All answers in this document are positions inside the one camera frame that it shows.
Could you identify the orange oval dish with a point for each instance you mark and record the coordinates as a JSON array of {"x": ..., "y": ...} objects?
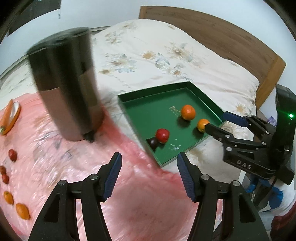
[{"x": 10, "y": 116}]

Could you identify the dark purple plum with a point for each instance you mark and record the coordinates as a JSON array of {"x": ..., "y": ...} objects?
[{"x": 153, "y": 142}]

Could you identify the wooden headboard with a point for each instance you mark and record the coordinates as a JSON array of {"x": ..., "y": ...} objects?
[{"x": 228, "y": 41}]

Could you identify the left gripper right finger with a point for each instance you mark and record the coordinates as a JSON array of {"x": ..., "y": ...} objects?
[{"x": 225, "y": 212}]

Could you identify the orange mandarin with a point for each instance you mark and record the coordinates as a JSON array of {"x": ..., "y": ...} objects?
[
  {"x": 8, "y": 198},
  {"x": 201, "y": 125},
  {"x": 22, "y": 211},
  {"x": 188, "y": 113}
]

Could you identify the dark window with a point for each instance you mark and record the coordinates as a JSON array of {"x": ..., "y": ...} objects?
[{"x": 32, "y": 11}]

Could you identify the pink plastic sheet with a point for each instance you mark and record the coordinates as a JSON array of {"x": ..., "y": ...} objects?
[{"x": 147, "y": 203}]

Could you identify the green tray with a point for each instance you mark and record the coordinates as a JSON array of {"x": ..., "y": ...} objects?
[{"x": 150, "y": 109}]

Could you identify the small red apple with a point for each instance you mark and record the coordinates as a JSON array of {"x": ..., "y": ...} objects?
[{"x": 12, "y": 155}]

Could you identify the black and bronze kettle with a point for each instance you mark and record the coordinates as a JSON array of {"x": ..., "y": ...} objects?
[{"x": 63, "y": 72}]

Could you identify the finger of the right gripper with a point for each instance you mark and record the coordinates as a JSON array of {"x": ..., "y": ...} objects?
[
  {"x": 228, "y": 139},
  {"x": 256, "y": 125}
]

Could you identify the floral bed quilt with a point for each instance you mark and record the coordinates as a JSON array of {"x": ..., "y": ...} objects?
[{"x": 139, "y": 54}]

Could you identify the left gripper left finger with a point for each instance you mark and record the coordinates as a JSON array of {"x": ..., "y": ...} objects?
[{"x": 58, "y": 217}]

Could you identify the dark red apple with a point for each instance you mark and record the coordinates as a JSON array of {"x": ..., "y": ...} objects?
[{"x": 162, "y": 135}]

